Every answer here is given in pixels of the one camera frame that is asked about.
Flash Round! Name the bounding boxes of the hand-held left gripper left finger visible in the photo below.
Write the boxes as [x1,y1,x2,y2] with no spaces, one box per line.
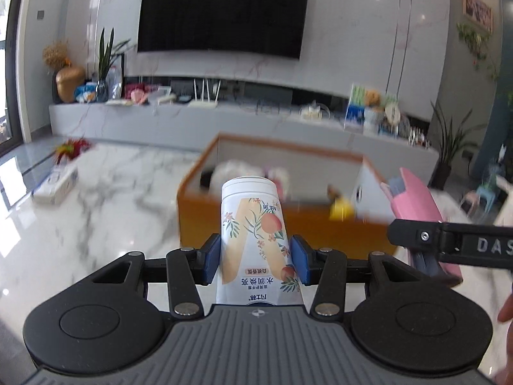
[90,233,222,317]

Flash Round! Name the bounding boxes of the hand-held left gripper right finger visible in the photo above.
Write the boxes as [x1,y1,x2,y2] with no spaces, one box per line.
[290,235,425,317]

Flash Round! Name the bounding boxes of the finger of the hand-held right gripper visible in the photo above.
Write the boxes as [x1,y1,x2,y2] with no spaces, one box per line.
[387,218,445,254]
[409,249,461,287]

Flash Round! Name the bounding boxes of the pink card holder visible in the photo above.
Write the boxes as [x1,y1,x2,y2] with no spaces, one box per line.
[381,167,463,287]

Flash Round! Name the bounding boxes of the orange cardboard box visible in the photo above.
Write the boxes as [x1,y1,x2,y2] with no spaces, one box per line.
[176,133,401,257]

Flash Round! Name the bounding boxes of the white lotion tube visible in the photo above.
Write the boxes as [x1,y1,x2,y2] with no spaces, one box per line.
[216,176,302,307]

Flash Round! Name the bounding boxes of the person's right hand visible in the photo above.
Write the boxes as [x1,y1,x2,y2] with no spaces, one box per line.
[497,287,513,364]

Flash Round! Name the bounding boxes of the pink blue plastic stools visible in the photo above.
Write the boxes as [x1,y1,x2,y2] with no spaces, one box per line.
[461,184,495,219]

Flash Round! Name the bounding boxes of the yellow plastic toy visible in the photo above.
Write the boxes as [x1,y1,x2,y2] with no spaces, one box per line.
[329,194,355,222]

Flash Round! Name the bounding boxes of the potted green plant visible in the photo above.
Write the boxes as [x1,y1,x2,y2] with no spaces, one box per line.
[430,102,487,191]

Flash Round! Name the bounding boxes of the glass vase with bag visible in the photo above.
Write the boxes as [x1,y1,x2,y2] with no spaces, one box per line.
[487,144,509,185]

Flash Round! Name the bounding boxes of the white plush toy pink stripes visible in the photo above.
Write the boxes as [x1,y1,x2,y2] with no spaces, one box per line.
[200,159,257,193]

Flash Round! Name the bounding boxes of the black white cow figurines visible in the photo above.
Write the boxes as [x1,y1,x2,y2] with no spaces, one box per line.
[407,128,431,147]

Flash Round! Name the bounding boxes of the white knitted pot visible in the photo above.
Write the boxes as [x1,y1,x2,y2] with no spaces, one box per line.
[363,106,386,135]

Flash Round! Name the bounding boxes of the round paper fan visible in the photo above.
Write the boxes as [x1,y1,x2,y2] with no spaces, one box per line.
[384,103,401,127]

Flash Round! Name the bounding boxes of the green blue painting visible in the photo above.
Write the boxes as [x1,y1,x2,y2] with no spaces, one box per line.
[344,84,401,133]

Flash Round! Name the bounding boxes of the white marble tv console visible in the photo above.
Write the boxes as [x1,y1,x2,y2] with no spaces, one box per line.
[49,98,439,177]

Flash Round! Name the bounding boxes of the white router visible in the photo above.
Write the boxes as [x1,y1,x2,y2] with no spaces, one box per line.
[188,79,222,109]

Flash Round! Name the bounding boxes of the white flat box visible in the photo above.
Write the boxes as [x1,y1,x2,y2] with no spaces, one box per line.
[148,88,177,105]

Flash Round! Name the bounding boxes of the white product box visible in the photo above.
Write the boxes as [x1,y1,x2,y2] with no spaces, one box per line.
[33,166,79,205]

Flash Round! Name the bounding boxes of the red feather shuttlecock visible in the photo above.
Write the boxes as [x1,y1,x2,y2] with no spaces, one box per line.
[54,138,93,165]

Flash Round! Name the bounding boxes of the pink soft item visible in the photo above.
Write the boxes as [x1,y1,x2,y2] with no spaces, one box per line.
[125,84,149,105]

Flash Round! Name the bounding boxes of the clear plastic bag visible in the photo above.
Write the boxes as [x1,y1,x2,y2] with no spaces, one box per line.
[108,66,123,99]

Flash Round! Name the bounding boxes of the hanging vine plant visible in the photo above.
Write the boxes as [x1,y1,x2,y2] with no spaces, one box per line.
[457,22,513,109]

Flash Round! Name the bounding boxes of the blue snack packet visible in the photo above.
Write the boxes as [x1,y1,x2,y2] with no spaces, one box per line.
[74,82,97,103]

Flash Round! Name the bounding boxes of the green plant in glass vase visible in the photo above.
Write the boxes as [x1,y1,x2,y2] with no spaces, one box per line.
[96,28,131,103]

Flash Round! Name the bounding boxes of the golden vase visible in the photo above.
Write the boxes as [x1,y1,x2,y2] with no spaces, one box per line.
[55,66,87,104]

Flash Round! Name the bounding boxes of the black television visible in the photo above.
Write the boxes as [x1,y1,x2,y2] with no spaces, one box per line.
[137,0,312,61]

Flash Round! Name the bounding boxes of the dried flower bunch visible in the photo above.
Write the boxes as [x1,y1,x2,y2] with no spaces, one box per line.
[43,41,72,71]

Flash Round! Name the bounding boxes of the white cable bundle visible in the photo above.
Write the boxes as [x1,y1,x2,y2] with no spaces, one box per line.
[300,102,331,121]

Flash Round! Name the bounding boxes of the black cables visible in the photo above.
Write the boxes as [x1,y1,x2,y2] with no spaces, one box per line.
[236,100,289,114]

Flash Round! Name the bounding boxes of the framed wall picture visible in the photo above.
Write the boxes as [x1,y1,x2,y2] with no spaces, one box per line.
[463,0,493,33]

